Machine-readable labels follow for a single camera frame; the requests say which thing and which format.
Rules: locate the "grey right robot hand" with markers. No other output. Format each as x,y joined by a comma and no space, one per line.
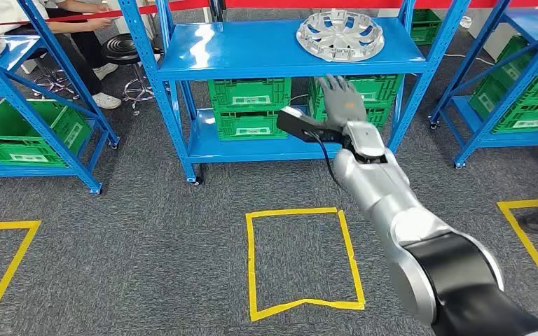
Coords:
343,104

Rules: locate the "silver plastic wheel cover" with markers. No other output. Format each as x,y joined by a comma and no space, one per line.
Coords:
341,36

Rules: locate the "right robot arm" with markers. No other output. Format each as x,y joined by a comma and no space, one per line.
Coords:
375,185

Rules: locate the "blue metal shelf rack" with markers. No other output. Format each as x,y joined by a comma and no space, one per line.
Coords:
27,116
505,140
250,46

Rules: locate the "red barrier tape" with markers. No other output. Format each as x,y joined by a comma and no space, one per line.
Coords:
343,3

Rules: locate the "white table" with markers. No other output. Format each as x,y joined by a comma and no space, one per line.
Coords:
494,32

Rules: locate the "black round stool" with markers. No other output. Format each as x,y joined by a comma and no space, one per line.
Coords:
120,48

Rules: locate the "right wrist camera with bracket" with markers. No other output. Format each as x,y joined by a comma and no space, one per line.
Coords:
297,123

